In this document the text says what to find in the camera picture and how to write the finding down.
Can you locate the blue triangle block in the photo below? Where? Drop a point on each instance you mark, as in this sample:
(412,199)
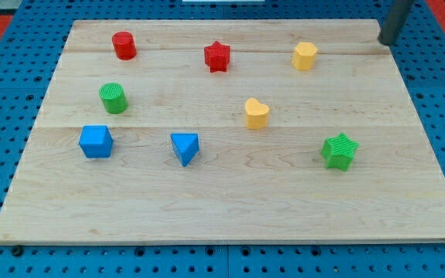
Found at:
(185,146)

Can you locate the red star block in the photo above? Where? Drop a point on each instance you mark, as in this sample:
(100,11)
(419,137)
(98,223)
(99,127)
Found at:
(217,57)

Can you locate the yellow heart block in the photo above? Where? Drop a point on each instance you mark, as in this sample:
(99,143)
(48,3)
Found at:
(256,114)

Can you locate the green star block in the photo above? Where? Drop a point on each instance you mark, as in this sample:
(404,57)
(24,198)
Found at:
(339,152)

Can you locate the yellow hexagon block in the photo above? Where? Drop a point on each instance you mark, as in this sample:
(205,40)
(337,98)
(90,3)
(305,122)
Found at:
(304,56)

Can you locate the green cylinder block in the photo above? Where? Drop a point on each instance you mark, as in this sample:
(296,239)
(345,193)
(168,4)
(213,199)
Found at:
(113,98)

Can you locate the light wooden board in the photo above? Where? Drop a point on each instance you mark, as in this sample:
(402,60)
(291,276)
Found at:
(244,187)

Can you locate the blue cube block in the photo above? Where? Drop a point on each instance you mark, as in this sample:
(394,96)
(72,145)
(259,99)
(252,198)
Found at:
(96,141)

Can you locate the red cylinder block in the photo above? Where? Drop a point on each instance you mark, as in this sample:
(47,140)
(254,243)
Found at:
(124,46)

